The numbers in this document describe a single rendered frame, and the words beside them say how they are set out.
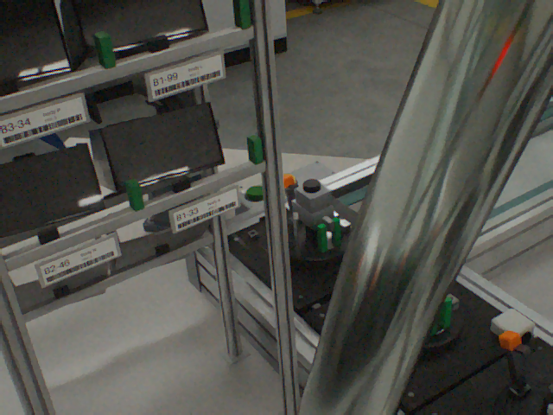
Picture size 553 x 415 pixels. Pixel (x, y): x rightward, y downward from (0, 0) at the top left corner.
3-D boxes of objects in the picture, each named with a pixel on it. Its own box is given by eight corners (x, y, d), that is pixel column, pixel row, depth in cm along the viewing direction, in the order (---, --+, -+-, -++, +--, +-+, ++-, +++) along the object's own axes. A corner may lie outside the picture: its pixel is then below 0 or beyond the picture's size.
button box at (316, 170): (235, 219, 149) (232, 193, 145) (318, 184, 158) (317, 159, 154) (253, 234, 144) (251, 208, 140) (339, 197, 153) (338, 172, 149)
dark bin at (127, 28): (67, 80, 99) (52, 26, 98) (160, 60, 103) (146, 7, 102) (85, 58, 73) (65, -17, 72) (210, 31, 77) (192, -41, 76)
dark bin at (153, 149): (92, 181, 108) (78, 132, 107) (176, 159, 112) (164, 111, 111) (116, 194, 82) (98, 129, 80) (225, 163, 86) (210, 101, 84)
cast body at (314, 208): (292, 214, 126) (289, 180, 122) (313, 206, 128) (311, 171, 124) (320, 237, 120) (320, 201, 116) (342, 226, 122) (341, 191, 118)
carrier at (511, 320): (303, 323, 114) (300, 259, 107) (419, 264, 124) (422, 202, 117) (409, 422, 97) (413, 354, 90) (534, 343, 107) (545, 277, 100)
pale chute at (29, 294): (22, 319, 114) (15, 291, 115) (106, 292, 118) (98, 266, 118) (2, 293, 87) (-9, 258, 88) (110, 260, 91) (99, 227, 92)
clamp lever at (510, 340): (508, 387, 94) (497, 335, 93) (519, 380, 95) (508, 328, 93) (530, 396, 91) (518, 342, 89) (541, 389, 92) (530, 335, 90)
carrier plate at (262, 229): (222, 247, 132) (220, 238, 131) (328, 201, 143) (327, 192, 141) (298, 318, 115) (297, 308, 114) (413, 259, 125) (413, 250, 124)
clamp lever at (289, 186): (289, 219, 130) (277, 178, 128) (298, 214, 131) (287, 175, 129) (299, 220, 127) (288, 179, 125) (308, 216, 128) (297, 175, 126)
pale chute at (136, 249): (112, 280, 120) (104, 255, 121) (188, 257, 124) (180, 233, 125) (117, 246, 94) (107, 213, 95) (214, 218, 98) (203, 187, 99)
